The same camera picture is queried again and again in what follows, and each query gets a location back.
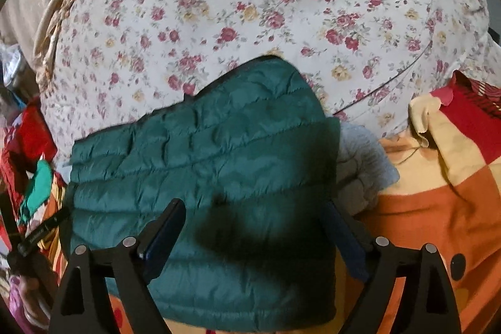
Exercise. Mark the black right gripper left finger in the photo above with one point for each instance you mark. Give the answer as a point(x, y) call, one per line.
point(83, 304)

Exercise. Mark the dark green quilted puffer jacket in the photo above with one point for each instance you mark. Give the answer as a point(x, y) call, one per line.
point(252, 156)

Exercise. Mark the teal green sweater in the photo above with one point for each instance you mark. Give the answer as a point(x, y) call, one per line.
point(37, 191)

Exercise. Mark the yellow red rose blanket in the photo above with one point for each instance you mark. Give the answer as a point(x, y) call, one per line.
point(448, 194)

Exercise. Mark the red satin jacket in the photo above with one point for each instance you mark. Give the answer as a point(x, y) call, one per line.
point(24, 145)

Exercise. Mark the light grey fleece garment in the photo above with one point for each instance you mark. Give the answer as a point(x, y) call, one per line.
point(363, 170)

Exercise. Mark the silver lidded container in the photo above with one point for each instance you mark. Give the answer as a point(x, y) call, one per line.
point(13, 65)

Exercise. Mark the floral white duvet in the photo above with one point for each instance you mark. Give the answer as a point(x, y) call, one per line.
point(118, 60)

